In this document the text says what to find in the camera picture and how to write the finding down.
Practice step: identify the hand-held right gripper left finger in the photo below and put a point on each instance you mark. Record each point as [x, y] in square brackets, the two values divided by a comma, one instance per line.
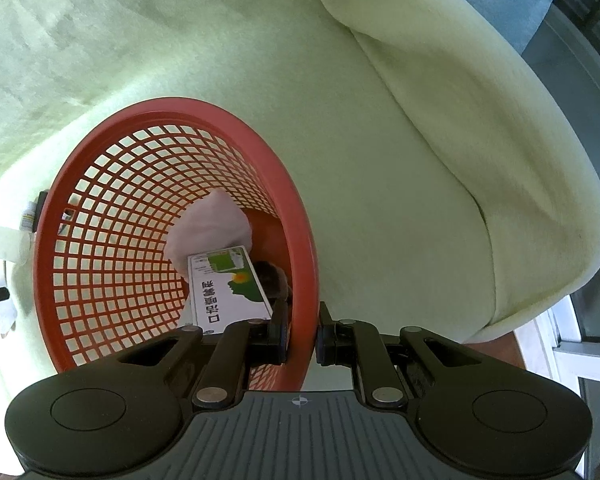
[279, 325]

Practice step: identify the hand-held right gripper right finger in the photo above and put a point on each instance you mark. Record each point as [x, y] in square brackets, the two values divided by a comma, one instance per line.
[325, 340]

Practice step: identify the white tissue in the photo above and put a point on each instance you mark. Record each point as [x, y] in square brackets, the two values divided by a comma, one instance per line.
[210, 230]
[2, 317]

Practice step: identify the small brown item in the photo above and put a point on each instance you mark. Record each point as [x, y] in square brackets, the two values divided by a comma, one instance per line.
[272, 280]

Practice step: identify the green and white box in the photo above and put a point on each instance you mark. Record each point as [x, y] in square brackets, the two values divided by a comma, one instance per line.
[225, 290]

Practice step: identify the red plastic mesh basket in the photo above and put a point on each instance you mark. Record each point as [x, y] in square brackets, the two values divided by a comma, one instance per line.
[302, 260]

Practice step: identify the sofa with green cover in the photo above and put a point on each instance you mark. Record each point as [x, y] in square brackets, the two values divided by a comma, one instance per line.
[405, 160]

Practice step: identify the blue-green curtain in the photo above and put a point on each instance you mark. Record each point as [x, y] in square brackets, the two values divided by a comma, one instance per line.
[505, 5]

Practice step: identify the white window frame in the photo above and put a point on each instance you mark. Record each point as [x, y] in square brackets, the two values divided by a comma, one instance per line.
[570, 360]

